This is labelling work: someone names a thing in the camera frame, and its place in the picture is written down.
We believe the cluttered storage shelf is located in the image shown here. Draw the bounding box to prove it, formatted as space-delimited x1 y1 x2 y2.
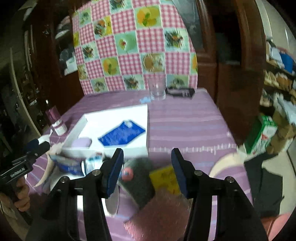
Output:
260 38 295 154

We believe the person's left hand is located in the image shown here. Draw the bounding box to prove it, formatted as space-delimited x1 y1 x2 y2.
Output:
14 177 30 212

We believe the pink glitter scouring pad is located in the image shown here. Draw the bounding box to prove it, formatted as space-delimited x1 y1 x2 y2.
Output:
124 190 191 241

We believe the dark blue cartoon pouch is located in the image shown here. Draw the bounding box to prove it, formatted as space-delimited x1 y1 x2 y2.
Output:
49 155 84 176

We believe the purple patterned tablecloth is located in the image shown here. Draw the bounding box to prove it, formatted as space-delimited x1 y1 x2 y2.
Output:
25 89 255 241

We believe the white shallow cardboard box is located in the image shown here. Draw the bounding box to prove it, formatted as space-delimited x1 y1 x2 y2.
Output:
61 104 149 159

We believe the white face mask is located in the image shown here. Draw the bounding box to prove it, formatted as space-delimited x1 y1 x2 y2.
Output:
38 134 52 145

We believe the black clip device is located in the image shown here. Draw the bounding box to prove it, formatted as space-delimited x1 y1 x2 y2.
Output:
166 88 195 98

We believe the blue foil packet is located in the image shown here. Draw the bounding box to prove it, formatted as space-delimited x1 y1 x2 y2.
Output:
98 120 145 147

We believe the grey plaid fabric pouch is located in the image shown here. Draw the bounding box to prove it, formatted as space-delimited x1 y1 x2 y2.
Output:
118 158 155 209

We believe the clear drinking glass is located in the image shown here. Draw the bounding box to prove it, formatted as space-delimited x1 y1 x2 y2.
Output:
147 74 166 100

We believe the black white plush toy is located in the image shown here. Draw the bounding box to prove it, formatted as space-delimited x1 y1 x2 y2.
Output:
81 152 111 176

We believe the dark wooden cabinet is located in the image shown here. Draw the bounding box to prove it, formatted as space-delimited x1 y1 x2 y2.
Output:
196 1 266 145

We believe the green white carton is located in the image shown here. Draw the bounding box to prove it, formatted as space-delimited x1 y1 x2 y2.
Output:
244 115 278 155

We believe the pink checkered patchwork cloth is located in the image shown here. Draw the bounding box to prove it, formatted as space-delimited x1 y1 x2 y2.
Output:
72 0 198 95

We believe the purple spray bottle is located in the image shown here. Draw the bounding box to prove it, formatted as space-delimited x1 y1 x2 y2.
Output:
45 99 67 136

